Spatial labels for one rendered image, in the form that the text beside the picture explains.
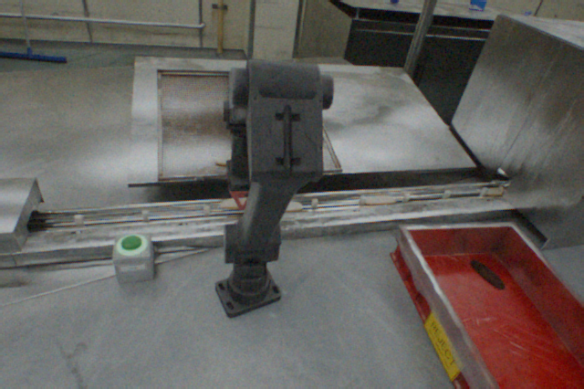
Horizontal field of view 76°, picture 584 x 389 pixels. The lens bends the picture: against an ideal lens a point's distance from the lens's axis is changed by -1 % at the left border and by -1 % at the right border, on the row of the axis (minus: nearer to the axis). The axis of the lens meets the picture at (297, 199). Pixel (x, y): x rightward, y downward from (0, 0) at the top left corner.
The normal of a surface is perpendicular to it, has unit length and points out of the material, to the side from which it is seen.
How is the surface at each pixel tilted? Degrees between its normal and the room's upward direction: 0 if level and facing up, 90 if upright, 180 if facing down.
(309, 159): 51
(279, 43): 90
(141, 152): 10
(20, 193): 0
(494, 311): 0
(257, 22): 90
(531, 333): 0
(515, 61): 90
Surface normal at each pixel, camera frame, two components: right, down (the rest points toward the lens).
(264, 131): 0.23, 0.00
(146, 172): 0.18, -0.66
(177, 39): 0.26, 0.63
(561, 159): -0.96, 0.07
